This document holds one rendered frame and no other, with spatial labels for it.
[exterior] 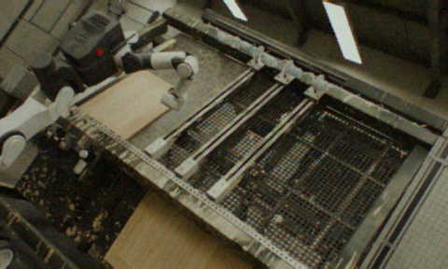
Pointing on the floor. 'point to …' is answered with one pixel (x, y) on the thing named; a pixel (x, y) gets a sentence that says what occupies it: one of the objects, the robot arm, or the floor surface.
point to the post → (1, 108)
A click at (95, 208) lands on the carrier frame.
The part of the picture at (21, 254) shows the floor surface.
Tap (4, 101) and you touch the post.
